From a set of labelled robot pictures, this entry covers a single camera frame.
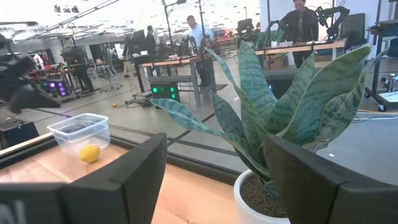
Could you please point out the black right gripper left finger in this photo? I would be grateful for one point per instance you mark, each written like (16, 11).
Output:
(124, 193)

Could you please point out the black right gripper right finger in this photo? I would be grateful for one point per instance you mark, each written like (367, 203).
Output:
(311, 193)

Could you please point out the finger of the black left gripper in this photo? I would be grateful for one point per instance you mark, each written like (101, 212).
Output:
(28, 101)

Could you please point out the black background robot arm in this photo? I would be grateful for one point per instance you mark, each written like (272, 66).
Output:
(334, 18)

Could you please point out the clear plastic tupperware container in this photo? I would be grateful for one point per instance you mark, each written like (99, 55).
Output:
(77, 130)

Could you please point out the black box case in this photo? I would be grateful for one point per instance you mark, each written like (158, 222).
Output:
(20, 133)

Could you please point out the computer tower with purple lights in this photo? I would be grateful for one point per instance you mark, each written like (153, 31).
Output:
(59, 87)

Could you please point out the yellow lemon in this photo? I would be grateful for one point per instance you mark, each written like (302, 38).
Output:
(89, 154)

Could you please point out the snake plant in white pot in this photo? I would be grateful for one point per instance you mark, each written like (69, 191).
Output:
(311, 109)

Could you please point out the computer tower with green lights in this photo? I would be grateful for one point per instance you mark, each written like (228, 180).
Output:
(164, 91)

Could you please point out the brown cardboard box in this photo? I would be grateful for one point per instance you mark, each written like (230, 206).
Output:
(275, 63)

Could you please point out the person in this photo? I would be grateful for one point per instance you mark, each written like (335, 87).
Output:
(303, 28)
(199, 34)
(150, 40)

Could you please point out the wooden top workbench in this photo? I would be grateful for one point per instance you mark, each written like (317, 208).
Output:
(298, 47)
(174, 61)

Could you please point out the black rolling rack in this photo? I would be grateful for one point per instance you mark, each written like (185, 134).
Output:
(377, 62)

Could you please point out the black background monitor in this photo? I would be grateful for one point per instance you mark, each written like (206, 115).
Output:
(354, 29)

